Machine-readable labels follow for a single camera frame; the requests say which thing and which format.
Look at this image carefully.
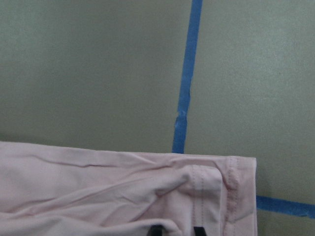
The pink Snoopy t-shirt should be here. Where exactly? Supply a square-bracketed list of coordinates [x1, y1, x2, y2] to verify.
[0, 142, 257, 236]

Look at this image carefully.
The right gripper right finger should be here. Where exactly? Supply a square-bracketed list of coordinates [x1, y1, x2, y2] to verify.
[193, 226, 206, 236]

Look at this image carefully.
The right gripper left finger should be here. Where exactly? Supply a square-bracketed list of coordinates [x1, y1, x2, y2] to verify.
[148, 225, 163, 236]

